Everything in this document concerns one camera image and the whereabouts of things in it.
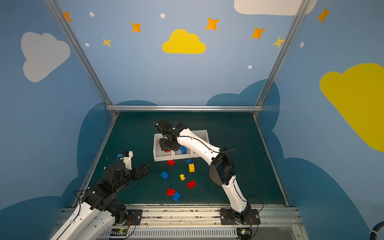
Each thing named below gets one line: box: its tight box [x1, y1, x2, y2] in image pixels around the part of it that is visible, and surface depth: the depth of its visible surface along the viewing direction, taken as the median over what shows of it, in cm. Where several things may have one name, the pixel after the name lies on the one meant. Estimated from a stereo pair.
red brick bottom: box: [167, 188, 176, 196], surface depth 84 cm
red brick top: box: [167, 160, 176, 167], surface depth 95 cm
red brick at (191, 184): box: [187, 180, 197, 189], surface depth 86 cm
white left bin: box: [153, 133, 174, 162], surface depth 95 cm
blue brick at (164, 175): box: [160, 170, 169, 180], surface depth 90 cm
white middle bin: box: [171, 146, 193, 160], surface depth 95 cm
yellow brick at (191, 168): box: [188, 163, 195, 173], surface depth 92 cm
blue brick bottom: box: [172, 191, 181, 202], surface depth 82 cm
